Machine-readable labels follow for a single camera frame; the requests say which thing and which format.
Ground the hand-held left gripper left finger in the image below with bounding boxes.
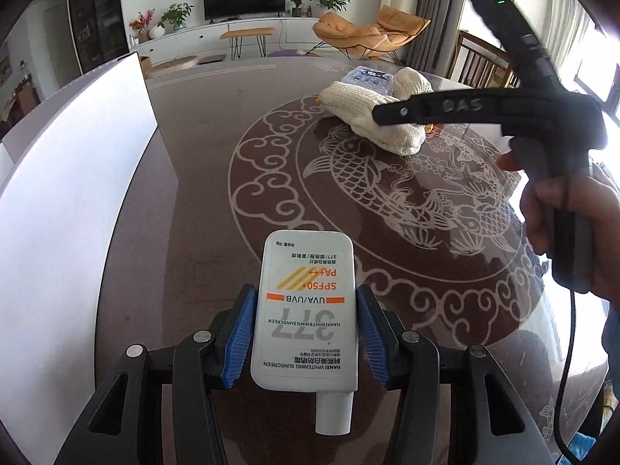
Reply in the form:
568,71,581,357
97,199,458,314
53,285,257,465

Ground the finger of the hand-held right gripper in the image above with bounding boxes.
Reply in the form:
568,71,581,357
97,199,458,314
372,96,437,127

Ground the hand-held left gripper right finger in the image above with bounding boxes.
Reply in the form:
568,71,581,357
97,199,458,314
356,285,555,465

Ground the cream knitted glove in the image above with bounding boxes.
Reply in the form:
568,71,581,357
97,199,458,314
320,82,427,156
391,68,433,100

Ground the white sunscreen tube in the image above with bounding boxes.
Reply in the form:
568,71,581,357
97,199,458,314
250,230,360,436

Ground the large white box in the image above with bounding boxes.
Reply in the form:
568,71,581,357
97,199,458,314
0,51,180,451

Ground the person's right forearm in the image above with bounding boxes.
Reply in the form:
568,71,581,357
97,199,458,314
601,300,620,369

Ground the person's right hand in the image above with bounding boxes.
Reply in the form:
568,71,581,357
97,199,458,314
499,152,620,308

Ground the clear plastic packet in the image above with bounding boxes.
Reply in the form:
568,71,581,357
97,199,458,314
340,65,395,95

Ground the wooden dining chair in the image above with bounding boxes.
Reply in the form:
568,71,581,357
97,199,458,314
448,30,521,89

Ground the white sheer curtain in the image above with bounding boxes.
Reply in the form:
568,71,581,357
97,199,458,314
547,0,596,88

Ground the orange lounge chair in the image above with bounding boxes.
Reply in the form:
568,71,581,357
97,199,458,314
312,6,432,61

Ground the grey curtain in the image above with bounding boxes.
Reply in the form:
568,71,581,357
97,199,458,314
380,0,458,73

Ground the wooden stool with metal legs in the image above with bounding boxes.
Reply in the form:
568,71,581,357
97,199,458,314
219,26,275,61

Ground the white television cabinet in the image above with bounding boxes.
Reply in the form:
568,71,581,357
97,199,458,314
128,15,330,59

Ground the oval pet mat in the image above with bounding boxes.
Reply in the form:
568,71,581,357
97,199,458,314
145,55,198,78

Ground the green potted plant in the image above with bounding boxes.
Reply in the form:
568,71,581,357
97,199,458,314
157,2,195,32

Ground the red flower plant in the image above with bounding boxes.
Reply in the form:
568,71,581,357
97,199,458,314
128,9,156,43

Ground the dark glass display cabinet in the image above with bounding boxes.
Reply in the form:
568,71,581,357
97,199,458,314
65,0,129,73

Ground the black cable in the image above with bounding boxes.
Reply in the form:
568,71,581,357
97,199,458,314
553,289,582,463

